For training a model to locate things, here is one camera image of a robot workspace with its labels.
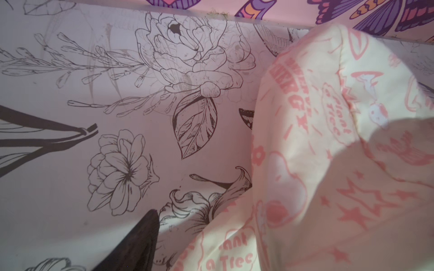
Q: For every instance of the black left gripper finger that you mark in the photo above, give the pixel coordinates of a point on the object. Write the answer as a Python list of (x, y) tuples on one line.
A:
[(136, 251)]

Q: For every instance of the pink printed hooded jacket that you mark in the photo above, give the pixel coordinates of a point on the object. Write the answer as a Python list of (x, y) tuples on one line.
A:
[(343, 166)]

